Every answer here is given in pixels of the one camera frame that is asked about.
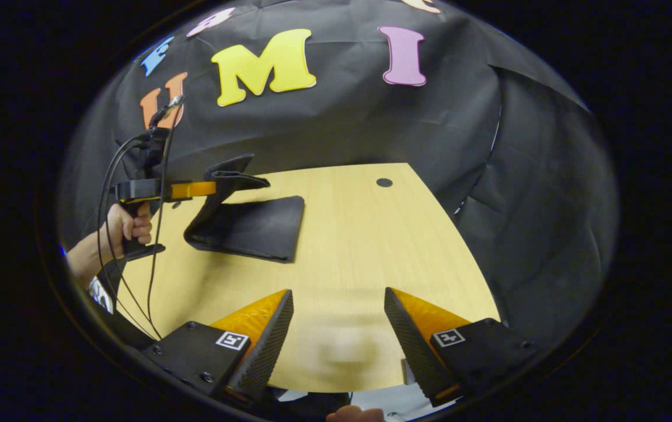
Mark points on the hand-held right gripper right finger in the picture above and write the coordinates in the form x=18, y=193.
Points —
x=415, y=351

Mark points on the dark blue jeans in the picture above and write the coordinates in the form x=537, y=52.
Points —
x=253, y=228

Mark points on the black white patterned garment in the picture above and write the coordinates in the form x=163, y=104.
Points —
x=101, y=296

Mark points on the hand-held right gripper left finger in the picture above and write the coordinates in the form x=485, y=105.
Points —
x=268, y=351

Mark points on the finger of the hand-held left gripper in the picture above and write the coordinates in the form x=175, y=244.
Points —
x=195, y=189

